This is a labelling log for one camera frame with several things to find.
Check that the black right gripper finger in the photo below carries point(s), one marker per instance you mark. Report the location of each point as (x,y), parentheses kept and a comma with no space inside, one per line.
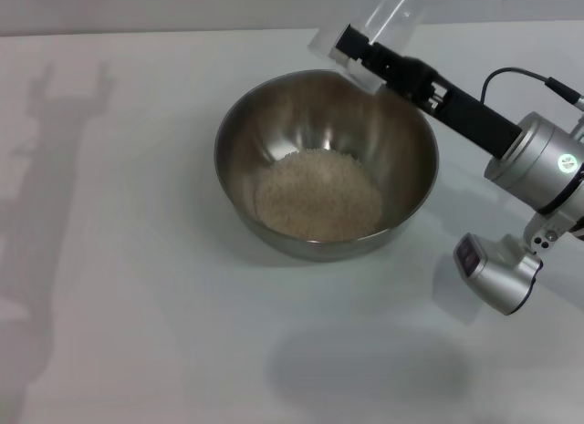
(356,41)

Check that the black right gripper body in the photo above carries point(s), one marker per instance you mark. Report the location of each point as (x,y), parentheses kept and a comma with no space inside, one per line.
(465,116)

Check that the clear plastic measuring cup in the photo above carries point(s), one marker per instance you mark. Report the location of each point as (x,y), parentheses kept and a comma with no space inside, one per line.
(392,18)

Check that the stainless steel mixing bowl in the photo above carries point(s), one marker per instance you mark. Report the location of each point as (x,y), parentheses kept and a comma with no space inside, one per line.
(401,168)

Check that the white rice grains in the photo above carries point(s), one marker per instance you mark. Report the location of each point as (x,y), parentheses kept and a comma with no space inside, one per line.
(319,200)

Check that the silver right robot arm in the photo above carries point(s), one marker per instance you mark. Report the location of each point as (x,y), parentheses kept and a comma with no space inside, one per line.
(538,164)

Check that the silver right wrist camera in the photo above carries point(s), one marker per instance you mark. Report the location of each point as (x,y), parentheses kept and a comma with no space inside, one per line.
(502,278)

